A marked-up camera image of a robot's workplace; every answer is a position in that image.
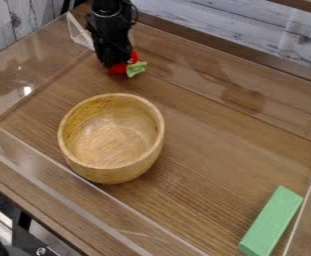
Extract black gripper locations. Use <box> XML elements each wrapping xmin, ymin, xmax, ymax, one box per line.
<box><xmin>87</xmin><ymin>8</ymin><xmax>138</xmax><ymax>67</ymax></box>

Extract red felt strawberry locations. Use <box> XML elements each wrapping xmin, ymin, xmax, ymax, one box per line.
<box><xmin>108</xmin><ymin>51</ymin><xmax>147</xmax><ymax>78</ymax></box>

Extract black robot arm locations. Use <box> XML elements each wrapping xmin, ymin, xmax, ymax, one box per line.
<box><xmin>85</xmin><ymin>0</ymin><xmax>139</xmax><ymax>67</ymax></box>

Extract light wooden bowl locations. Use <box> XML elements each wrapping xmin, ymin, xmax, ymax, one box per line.
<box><xmin>57</xmin><ymin>93</ymin><xmax>164</xmax><ymax>184</ymax></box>

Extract black table leg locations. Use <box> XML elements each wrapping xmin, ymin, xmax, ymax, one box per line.
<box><xmin>17</xmin><ymin>211</ymin><xmax>32</xmax><ymax>230</ymax></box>

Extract green foam block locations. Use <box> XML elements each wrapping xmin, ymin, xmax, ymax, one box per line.
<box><xmin>238</xmin><ymin>186</ymin><xmax>303</xmax><ymax>256</ymax></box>

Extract clear acrylic corner bracket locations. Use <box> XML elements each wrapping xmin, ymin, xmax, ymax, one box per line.
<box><xmin>65</xmin><ymin>12</ymin><xmax>95</xmax><ymax>51</ymax></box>

